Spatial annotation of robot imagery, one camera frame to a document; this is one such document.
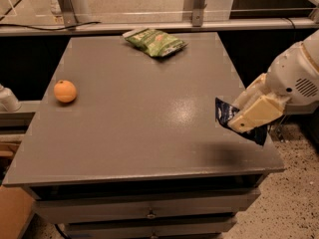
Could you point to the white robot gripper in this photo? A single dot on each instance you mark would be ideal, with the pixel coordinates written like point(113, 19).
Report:
point(289, 74)

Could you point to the dark blue snack bar wrapper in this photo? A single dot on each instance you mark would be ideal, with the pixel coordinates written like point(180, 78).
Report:
point(224, 112)

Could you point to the green chip bag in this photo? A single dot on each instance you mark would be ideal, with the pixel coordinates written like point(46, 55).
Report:
point(153, 42)

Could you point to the grey drawer cabinet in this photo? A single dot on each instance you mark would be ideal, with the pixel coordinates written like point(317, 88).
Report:
point(138, 126)

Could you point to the lower grey drawer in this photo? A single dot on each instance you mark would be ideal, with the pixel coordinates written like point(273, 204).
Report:
point(160, 227)

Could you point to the grey drawer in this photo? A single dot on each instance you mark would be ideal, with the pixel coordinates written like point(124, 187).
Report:
point(146, 206)
point(160, 227)

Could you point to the upper grey drawer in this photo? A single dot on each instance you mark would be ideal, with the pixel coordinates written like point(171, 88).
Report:
point(146, 206)

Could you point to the orange fruit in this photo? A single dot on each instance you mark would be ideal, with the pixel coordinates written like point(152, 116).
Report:
point(65, 91)

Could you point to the brown cardboard box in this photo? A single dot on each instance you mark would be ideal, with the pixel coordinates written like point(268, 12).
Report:
point(15, 212)

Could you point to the right metal bracket post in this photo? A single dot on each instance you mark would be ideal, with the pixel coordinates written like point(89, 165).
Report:
point(193, 11)

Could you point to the metal bracket post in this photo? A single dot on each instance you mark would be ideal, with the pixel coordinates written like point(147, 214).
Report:
point(66, 7)
point(193, 11)

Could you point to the grey metal frame rail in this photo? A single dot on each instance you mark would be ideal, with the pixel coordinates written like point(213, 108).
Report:
point(98, 28)

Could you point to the left metal bracket post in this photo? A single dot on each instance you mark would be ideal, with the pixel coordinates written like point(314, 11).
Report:
point(66, 7)

